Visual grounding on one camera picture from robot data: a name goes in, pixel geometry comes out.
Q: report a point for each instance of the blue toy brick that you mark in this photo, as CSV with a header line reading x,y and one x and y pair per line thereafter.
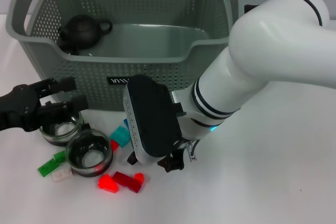
x,y
125,124

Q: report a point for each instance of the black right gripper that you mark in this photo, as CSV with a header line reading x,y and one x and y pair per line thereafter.
x,y
178,150

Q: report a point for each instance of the long green toy brick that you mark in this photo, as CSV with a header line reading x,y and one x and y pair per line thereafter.
x,y
48,167

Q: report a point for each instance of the black teapot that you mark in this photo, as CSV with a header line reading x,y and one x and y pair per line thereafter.
x,y
81,31

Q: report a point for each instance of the white toy brick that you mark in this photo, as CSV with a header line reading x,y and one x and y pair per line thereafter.
x,y
62,175

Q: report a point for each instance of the small orange-red toy brick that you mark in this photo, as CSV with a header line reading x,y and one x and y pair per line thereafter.
x,y
139,178

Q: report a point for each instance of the grey perforated storage basket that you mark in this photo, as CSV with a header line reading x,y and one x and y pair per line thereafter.
x,y
147,14

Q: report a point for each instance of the small green toy brick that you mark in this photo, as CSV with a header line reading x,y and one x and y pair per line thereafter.
x,y
60,156

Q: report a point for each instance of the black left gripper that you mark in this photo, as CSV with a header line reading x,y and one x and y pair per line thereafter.
x,y
18,108

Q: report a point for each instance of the small red toy brick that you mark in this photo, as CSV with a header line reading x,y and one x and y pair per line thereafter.
x,y
114,145

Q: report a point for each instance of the dark red toy brick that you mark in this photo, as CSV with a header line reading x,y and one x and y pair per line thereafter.
x,y
124,179

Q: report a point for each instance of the teal toy brick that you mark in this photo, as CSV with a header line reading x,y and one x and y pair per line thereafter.
x,y
119,136

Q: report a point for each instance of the bright red toy brick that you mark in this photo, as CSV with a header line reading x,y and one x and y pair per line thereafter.
x,y
107,183

